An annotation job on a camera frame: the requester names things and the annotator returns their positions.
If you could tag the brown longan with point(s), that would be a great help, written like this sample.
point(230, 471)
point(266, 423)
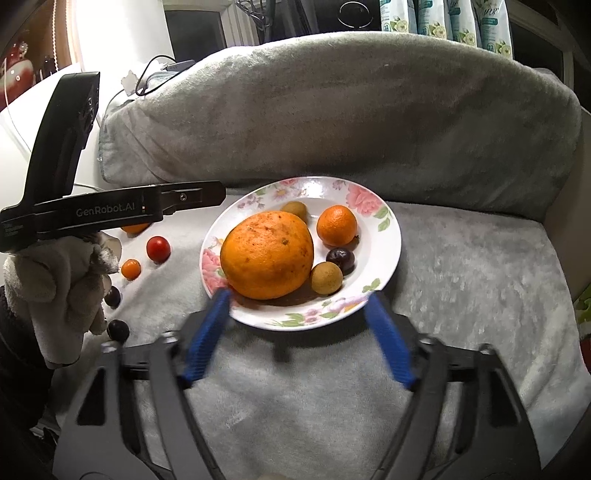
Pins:
point(326, 278)
point(295, 210)

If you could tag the dark grape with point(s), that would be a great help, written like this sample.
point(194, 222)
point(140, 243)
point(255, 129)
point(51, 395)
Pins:
point(118, 330)
point(112, 297)

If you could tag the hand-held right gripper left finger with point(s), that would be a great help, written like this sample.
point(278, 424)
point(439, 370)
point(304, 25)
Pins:
point(205, 344)

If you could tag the red round ornament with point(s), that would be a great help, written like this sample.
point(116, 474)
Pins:
point(16, 62)

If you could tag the grey fleece blanket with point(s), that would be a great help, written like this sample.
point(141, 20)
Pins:
point(485, 286)

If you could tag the light blue cloth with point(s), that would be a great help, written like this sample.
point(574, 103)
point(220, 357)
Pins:
point(157, 81)

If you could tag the large rough orange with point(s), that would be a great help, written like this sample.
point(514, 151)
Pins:
point(267, 254)

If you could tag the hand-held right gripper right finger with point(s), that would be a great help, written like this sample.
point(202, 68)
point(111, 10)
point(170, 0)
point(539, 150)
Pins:
point(390, 344)

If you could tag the person's left forearm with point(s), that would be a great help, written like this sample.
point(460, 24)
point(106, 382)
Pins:
point(18, 369)

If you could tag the person's left hand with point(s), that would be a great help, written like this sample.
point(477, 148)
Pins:
point(46, 286)

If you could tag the dark purple plum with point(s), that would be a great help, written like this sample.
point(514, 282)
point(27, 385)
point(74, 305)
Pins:
point(340, 259)

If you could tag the small tangerine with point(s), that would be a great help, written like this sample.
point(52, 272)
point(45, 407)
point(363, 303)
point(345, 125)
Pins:
point(337, 225)

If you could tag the black power adapter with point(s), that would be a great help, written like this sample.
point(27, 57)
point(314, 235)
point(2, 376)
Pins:
point(180, 65)

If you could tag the white floral plate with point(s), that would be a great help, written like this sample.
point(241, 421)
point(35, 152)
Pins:
point(376, 258)

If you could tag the white window frame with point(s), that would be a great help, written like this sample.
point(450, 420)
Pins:
point(540, 27)

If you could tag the smooth orange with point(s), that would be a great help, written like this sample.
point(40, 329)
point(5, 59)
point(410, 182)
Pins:
point(136, 228)

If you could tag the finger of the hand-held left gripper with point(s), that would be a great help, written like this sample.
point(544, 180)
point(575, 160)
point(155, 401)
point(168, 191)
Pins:
point(194, 196)

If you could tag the red cherry tomato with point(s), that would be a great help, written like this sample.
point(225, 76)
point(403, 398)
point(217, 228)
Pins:
point(158, 248)

